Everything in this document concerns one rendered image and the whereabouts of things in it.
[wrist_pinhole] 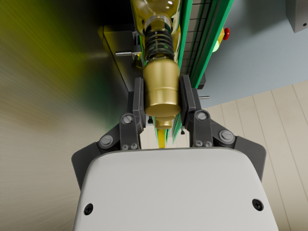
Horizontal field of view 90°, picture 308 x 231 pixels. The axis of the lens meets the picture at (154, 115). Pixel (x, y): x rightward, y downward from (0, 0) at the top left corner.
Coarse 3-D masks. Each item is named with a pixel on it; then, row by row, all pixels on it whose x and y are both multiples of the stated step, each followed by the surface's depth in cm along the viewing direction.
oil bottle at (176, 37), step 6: (180, 30) 21; (174, 36) 21; (180, 36) 21; (144, 42) 21; (174, 42) 21; (180, 42) 21; (144, 48) 21; (174, 48) 21; (144, 54) 22; (174, 54) 22; (144, 60) 24
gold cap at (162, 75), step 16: (160, 64) 13; (176, 64) 14; (144, 80) 14; (160, 80) 13; (176, 80) 14; (144, 96) 14; (160, 96) 12; (176, 96) 13; (160, 112) 14; (176, 112) 14
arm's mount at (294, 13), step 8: (288, 0) 47; (296, 0) 41; (304, 0) 41; (288, 8) 49; (296, 8) 43; (304, 8) 43; (288, 16) 51; (296, 16) 45; (304, 16) 45; (296, 24) 47; (304, 24) 47; (296, 32) 50
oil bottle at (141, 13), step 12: (132, 0) 16; (144, 0) 15; (156, 0) 15; (168, 0) 15; (180, 0) 16; (132, 12) 18; (144, 12) 16; (156, 12) 16; (168, 12) 16; (180, 12) 17; (144, 24) 17; (144, 36) 19
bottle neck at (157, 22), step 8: (152, 16) 16; (160, 16) 16; (152, 24) 16; (160, 24) 15; (168, 24) 16; (152, 32) 15; (160, 32) 15; (168, 32) 15; (152, 40) 15; (160, 40) 15; (168, 40) 15; (152, 48) 15; (160, 48) 14; (168, 48) 15; (152, 56) 14; (160, 56) 17; (168, 56) 15
